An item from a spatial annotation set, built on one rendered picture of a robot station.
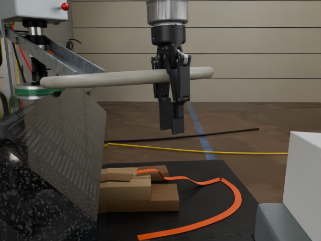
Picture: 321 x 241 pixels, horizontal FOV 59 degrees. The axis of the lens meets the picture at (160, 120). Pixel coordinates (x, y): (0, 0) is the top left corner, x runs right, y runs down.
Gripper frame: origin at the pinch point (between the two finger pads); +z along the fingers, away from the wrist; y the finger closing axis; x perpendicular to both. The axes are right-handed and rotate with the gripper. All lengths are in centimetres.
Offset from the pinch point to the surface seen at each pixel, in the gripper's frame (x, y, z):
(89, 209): 17.9, 13.0, 23.3
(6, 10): 27, 81, -36
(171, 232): -41, 71, 82
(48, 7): 12, 75, -37
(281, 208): 0.8, -30.6, 8.7
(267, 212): 3.3, -30.2, 8.7
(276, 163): -184, 114, 85
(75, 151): 14.7, 37.4, 14.7
